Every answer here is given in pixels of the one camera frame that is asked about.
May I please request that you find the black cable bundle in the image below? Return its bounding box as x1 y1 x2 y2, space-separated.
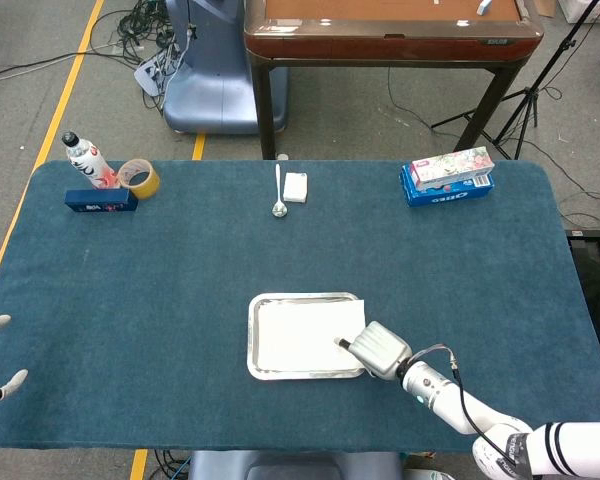
147 449 191 480
92 0 191 116

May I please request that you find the black tripod stand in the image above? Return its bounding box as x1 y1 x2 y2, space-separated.
430 0 600 161

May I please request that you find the blue Oreo box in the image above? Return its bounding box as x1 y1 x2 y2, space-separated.
400 164 496 208

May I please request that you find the brown mahjong table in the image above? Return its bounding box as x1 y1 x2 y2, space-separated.
243 0 545 161

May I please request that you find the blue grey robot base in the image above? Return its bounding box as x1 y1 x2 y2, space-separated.
162 0 289 135

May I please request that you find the yellow tape roll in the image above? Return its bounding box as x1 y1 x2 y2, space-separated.
116 158 162 201

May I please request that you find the white power strip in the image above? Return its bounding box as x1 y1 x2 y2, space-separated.
133 49 181 96

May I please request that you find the grey blue robot torso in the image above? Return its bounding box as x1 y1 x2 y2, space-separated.
187 449 406 480

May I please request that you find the pink floral toothpaste box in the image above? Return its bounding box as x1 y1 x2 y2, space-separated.
410 146 496 190

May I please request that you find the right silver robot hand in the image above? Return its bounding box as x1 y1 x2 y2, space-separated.
333 320 414 381

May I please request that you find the white red drink bottle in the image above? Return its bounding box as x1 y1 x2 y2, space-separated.
61 131 122 190

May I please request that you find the small white box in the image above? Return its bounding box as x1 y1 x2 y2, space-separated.
282 172 310 204

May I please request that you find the white paper napkin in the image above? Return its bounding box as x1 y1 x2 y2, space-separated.
253 298 367 374

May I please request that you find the metal spoon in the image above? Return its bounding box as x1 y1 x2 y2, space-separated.
271 163 290 219

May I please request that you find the grey black wrist cable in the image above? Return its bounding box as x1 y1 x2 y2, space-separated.
410 343 511 464

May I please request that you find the dark blue long box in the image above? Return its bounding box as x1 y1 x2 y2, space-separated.
63 188 139 214

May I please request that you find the stainless steel tray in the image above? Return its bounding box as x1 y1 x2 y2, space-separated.
246 291 369 382

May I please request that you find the blue table cloth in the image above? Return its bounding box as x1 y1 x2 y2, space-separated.
0 159 600 455

